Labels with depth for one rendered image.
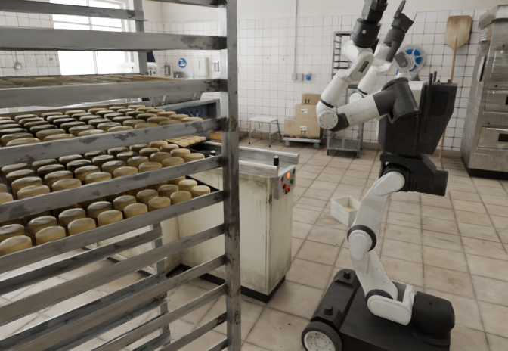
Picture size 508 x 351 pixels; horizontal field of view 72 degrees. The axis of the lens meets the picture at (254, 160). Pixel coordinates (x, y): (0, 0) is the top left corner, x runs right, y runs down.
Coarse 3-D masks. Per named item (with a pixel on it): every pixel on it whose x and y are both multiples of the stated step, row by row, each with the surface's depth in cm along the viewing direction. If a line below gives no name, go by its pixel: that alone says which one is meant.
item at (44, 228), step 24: (120, 192) 86; (144, 192) 86; (168, 192) 87; (192, 192) 87; (24, 216) 74; (48, 216) 73; (72, 216) 73; (96, 216) 77; (120, 216) 74; (0, 240) 66; (24, 240) 64; (48, 240) 65
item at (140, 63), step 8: (136, 0) 104; (136, 8) 104; (136, 24) 105; (136, 56) 108; (144, 56) 109; (136, 64) 109; (144, 64) 110; (136, 72) 110; (160, 224) 126; (160, 240) 127; (152, 248) 128; (160, 264) 130; (160, 312) 135; (160, 328) 138; (168, 328) 138
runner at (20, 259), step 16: (160, 208) 76; (176, 208) 79; (192, 208) 82; (112, 224) 69; (128, 224) 71; (144, 224) 74; (64, 240) 64; (80, 240) 66; (96, 240) 68; (0, 256) 58; (16, 256) 59; (32, 256) 61; (48, 256) 63; (0, 272) 58
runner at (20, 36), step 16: (0, 32) 51; (16, 32) 53; (32, 32) 54; (48, 32) 55; (64, 32) 57; (80, 32) 58; (96, 32) 60; (112, 32) 62; (128, 32) 63; (112, 48) 64; (128, 48) 64; (144, 48) 66; (160, 48) 68; (176, 48) 70; (192, 48) 73; (208, 48) 75
